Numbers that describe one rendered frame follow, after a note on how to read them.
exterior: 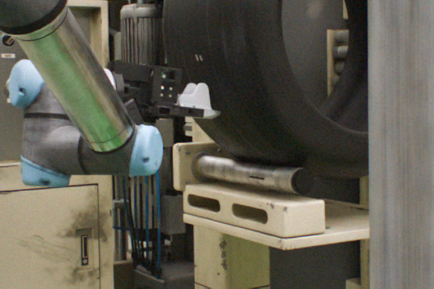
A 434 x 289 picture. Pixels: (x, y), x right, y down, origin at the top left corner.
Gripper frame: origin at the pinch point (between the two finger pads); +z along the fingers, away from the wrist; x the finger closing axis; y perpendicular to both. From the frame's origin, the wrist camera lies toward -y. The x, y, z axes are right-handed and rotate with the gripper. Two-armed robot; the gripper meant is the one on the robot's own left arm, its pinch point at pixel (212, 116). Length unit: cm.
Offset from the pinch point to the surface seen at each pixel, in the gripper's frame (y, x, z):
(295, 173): -8.5, -9.6, 11.7
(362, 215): -16.4, 2.2, 37.8
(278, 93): 4.6, -11.6, 5.4
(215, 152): -6.8, 24.4, 15.9
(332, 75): 14, 39, 56
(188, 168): -10.4, 24.4, 9.9
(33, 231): -28, 55, -11
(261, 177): -10.0, -0.1, 11.2
